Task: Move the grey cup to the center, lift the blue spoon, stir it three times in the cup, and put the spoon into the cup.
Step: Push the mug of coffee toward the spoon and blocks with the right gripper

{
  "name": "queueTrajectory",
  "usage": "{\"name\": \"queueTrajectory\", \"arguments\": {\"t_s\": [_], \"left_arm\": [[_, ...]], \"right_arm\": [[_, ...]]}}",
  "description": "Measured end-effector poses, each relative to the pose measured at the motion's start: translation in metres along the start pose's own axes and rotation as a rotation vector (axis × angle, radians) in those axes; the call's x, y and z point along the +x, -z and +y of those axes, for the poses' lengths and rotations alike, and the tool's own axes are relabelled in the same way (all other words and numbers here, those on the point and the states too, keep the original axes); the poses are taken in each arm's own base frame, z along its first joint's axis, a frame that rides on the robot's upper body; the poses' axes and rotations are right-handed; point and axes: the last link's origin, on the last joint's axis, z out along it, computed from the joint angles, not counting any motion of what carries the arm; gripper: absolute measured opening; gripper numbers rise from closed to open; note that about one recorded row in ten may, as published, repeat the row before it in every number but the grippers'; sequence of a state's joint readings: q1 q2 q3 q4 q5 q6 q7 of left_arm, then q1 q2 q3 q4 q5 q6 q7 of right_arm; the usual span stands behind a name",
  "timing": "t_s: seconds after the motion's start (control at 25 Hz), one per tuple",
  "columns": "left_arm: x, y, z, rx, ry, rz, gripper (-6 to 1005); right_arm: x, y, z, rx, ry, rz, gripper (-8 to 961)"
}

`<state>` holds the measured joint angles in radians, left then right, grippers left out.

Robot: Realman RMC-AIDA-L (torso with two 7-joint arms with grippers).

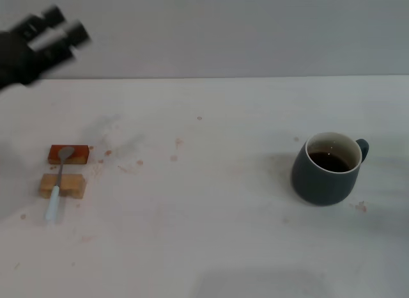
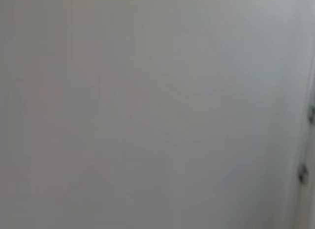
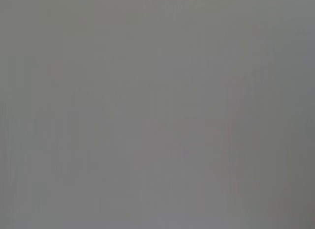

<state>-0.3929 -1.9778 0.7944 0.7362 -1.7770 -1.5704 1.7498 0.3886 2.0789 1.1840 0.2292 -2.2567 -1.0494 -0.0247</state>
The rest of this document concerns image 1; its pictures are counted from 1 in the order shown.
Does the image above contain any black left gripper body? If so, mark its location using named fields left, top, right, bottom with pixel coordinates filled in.
left=0, top=15, right=78, bottom=91

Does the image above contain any grey ceramic cup with coffee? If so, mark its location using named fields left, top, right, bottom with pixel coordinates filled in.
left=290, top=131, right=370, bottom=207

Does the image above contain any reddish brown wooden block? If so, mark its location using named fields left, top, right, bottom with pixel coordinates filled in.
left=47, top=145, right=90, bottom=165

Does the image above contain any light notched wooden block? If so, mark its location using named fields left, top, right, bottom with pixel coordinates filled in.
left=38, top=173, right=87, bottom=200

